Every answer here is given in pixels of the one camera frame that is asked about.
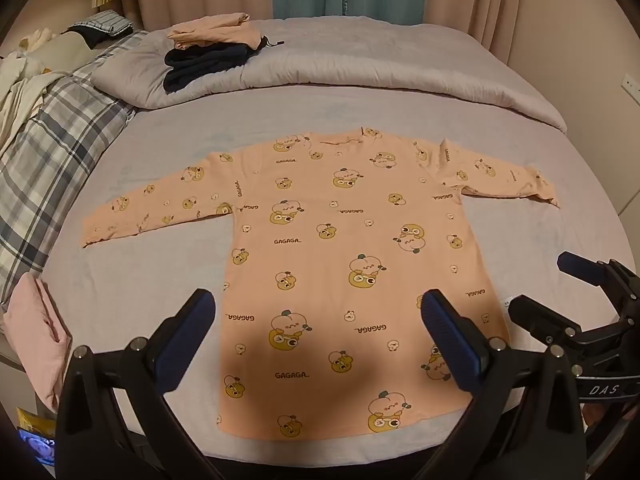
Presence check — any folded plain peach garment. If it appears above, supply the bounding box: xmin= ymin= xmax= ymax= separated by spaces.
xmin=167 ymin=11 xmax=261 ymax=52

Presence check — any grey folded duvet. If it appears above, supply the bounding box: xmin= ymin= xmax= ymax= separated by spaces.
xmin=91 ymin=17 xmax=568 ymax=133

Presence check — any plaid blanket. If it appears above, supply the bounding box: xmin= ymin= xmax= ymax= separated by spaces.
xmin=0 ymin=30 xmax=151 ymax=303

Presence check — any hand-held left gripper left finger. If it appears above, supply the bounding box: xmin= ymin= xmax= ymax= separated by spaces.
xmin=55 ymin=288 xmax=222 ymax=480

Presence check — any plaid pillow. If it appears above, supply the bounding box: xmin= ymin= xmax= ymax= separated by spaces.
xmin=67 ymin=10 xmax=134 ymax=39

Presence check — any yellow packet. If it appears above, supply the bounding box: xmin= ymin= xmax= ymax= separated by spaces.
xmin=15 ymin=407 xmax=57 ymax=434

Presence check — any folded dark navy garment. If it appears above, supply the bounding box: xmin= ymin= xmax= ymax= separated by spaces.
xmin=164 ymin=42 xmax=251 ymax=94

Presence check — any olive cushion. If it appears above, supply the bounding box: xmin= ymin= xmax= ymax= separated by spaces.
xmin=15 ymin=30 xmax=97 ymax=69

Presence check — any white crumpled cloth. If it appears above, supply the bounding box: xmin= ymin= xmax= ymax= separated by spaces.
xmin=0 ymin=54 xmax=66 ymax=147

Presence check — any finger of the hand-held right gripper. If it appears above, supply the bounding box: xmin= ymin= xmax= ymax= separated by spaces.
xmin=557 ymin=251 xmax=619 ymax=291
xmin=507 ymin=295 xmax=584 ymax=349

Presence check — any peach cartoon print shirt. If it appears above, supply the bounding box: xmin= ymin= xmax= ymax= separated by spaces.
xmin=81 ymin=127 xmax=561 ymax=443

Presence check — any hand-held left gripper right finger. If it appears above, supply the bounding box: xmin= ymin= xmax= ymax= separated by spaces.
xmin=421 ymin=288 xmax=587 ymax=480

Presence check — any pink folded cloth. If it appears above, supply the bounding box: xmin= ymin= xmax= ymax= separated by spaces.
xmin=2 ymin=277 xmax=74 ymax=414

